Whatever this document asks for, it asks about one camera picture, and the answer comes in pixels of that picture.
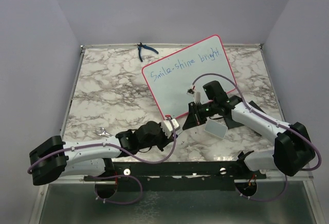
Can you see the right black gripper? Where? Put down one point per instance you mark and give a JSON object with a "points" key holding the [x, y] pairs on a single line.
{"points": [[194, 118]]}

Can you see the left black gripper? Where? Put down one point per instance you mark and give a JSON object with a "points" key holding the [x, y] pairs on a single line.
{"points": [[166, 140]]}

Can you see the red-framed whiteboard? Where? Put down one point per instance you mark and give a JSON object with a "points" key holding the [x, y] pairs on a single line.
{"points": [[170, 77]]}

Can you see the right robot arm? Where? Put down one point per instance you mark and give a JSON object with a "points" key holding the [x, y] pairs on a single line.
{"points": [[291, 150]]}

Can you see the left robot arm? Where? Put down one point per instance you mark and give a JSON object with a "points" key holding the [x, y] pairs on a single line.
{"points": [[56, 158]]}

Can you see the white whiteboard eraser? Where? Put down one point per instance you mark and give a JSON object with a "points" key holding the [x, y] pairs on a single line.
{"points": [[216, 129]]}

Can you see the silver combination wrench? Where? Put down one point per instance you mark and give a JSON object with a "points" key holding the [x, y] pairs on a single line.
{"points": [[102, 132]]}

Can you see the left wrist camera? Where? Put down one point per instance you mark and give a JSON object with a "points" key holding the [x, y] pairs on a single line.
{"points": [[169, 126]]}

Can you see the aluminium table frame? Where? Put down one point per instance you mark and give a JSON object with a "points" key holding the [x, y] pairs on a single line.
{"points": [[111, 92]]}

